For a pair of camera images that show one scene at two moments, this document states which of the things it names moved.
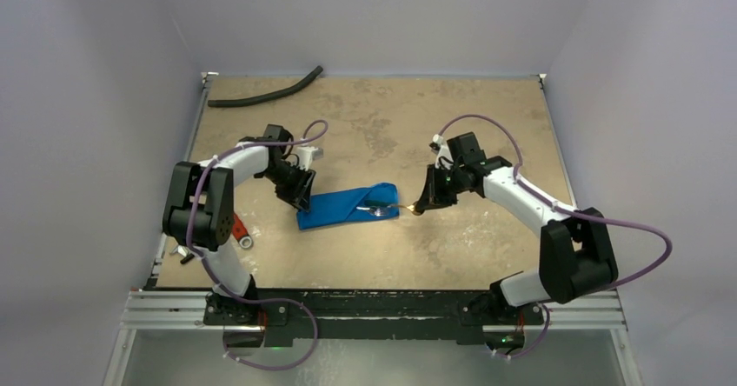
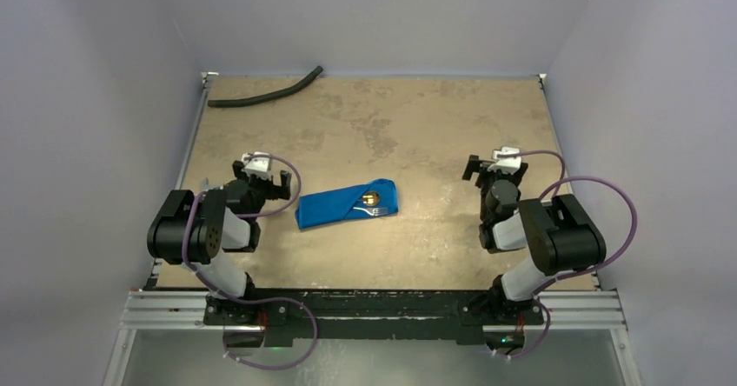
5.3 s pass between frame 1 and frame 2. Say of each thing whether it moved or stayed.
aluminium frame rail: stayed
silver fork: stayed
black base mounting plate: stayed
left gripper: moved
